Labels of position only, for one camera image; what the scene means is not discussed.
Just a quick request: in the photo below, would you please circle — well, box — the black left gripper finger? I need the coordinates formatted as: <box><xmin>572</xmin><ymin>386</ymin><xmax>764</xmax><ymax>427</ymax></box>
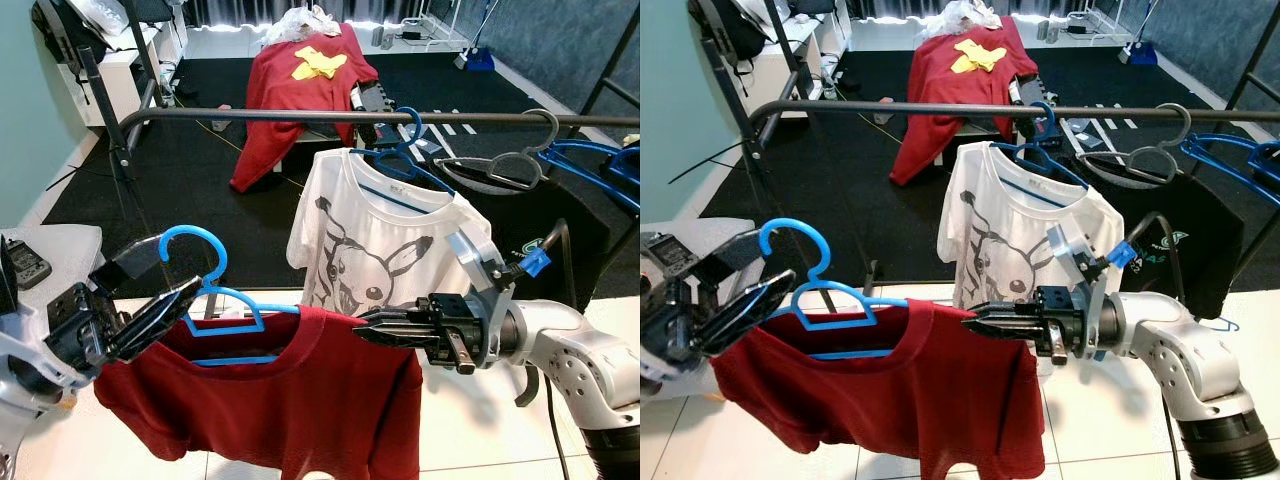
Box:
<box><xmin>712</xmin><ymin>228</ymin><xmax>779</xmax><ymax>293</ymax></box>
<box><xmin>700</xmin><ymin>270</ymin><xmax>801</xmax><ymax>357</ymax></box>
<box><xmin>108</xmin><ymin>276</ymin><xmax>204</xmax><ymax>363</ymax></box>
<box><xmin>90</xmin><ymin>238</ymin><xmax>169</xmax><ymax>296</ymax></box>

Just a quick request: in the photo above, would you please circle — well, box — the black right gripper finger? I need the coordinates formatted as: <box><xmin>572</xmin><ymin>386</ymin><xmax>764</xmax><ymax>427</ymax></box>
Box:
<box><xmin>972</xmin><ymin>323</ymin><xmax>1041</xmax><ymax>346</ymax></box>
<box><xmin>360</xmin><ymin>328</ymin><xmax>433</xmax><ymax>351</ymax></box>
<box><xmin>963</xmin><ymin>300</ymin><xmax>1041</xmax><ymax>326</ymax></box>
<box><xmin>352</xmin><ymin>306</ymin><xmax>433</xmax><ymax>331</ymax></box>

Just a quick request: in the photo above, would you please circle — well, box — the blue plastic clothes hanger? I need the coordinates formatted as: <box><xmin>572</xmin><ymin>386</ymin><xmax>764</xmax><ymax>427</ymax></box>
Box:
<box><xmin>533</xmin><ymin>138</ymin><xmax>641</xmax><ymax>213</ymax></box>
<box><xmin>1000</xmin><ymin>100</ymin><xmax>1091</xmax><ymax>206</ymax></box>
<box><xmin>350</xmin><ymin>106</ymin><xmax>456</xmax><ymax>213</ymax></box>
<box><xmin>1180</xmin><ymin>132</ymin><xmax>1280</xmax><ymax>206</ymax></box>
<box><xmin>757</xmin><ymin>217</ymin><xmax>911</xmax><ymax>361</ymax></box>
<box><xmin>158</xmin><ymin>225</ymin><xmax>301</xmax><ymax>367</ymax></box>

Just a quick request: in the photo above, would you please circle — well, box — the plain red T-shirt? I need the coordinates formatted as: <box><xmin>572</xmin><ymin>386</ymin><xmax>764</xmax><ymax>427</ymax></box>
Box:
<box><xmin>93</xmin><ymin>305</ymin><xmax>426</xmax><ymax>480</ymax></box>
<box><xmin>708</xmin><ymin>297</ymin><xmax>1047</xmax><ymax>480</ymax></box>

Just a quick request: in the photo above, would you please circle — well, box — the dark grey clothes hanger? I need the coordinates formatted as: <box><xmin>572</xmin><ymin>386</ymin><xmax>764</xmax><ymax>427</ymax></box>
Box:
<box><xmin>1080</xmin><ymin>103</ymin><xmax>1193</xmax><ymax>189</ymax></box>
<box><xmin>438</xmin><ymin>108</ymin><xmax>561</xmax><ymax>193</ymax></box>

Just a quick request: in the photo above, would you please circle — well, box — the black handheld device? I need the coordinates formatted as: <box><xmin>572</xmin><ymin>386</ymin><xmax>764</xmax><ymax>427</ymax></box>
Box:
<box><xmin>645</xmin><ymin>232</ymin><xmax>701</xmax><ymax>283</ymax></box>
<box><xmin>3</xmin><ymin>238</ymin><xmax>53</xmax><ymax>291</ymax></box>

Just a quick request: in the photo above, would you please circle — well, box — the white cartoon print T-shirt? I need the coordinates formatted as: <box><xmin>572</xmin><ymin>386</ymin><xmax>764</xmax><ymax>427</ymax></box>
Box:
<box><xmin>286</xmin><ymin>147</ymin><xmax>494</xmax><ymax>313</ymax></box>
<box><xmin>937</xmin><ymin>140</ymin><xmax>1126</xmax><ymax>309</ymax></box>

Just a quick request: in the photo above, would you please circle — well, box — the black carpet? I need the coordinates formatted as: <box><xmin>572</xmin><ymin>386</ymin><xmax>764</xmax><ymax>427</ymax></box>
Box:
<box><xmin>700</xmin><ymin>45</ymin><xmax>1280</xmax><ymax>293</ymax></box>
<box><xmin>45</xmin><ymin>52</ymin><xmax>641</xmax><ymax>293</ymax></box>

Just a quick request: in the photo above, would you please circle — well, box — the black T-shirt green logo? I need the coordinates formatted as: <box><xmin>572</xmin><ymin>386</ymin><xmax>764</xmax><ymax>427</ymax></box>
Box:
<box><xmin>432</xmin><ymin>155</ymin><xmax>641</xmax><ymax>306</ymax></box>
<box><xmin>1075</xmin><ymin>150</ymin><xmax>1251</xmax><ymax>321</ymax></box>

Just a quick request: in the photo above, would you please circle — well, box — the white shelf unit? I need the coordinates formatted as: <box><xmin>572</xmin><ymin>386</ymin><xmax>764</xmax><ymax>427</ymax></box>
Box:
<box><xmin>690</xmin><ymin>0</ymin><xmax>851</xmax><ymax>116</ymax></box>
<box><xmin>30</xmin><ymin>0</ymin><xmax>191</xmax><ymax>129</ymax></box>

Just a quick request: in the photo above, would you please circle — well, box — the red shirt yellow print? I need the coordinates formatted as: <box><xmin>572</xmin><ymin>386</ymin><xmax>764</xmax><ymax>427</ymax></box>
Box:
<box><xmin>230</xmin><ymin>22</ymin><xmax>381</xmax><ymax>193</ymax></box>
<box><xmin>890</xmin><ymin>15</ymin><xmax>1041</xmax><ymax>188</ymax></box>

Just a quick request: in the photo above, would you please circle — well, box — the black backpack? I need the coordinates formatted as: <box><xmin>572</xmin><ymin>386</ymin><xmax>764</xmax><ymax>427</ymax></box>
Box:
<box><xmin>690</xmin><ymin>0</ymin><xmax>771</xmax><ymax>63</ymax></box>
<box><xmin>30</xmin><ymin>0</ymin><xmax>86</xmax><ymax>63</ymax></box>

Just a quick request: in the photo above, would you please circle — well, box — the dark curtain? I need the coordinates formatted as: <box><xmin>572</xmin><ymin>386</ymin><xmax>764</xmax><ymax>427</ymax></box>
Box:
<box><xmin>190</xmin><ymin>0</ymin><xmax>471</xmax><ymax>26</ymax></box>
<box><xmin>850</xmin><ymin>0</ymin><xmax>1121</xmax><ymax>21</ymax></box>

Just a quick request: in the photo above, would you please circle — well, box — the crumpled white plastic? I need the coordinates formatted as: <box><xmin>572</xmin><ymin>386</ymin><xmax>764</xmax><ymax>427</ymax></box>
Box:
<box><xmin>920</xmin><ymin>0</ymin><xmax>1004</xmax><ymax>39</ymax></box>
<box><xmin>262</xmin><ymin>5</ymin><xmax>344</xmax><ymax>46</ymax></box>

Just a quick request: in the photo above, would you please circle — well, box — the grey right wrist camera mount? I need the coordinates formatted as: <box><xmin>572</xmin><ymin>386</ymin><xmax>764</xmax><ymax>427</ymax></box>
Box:
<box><xmin>446</xmin><ymin>226</ymin><xmax>517</xmax><ymax>341</ymax></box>
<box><xmin>1046</xmin><ymin>220</ymin><xmax>1119</xmax><ymax>359</ymax></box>

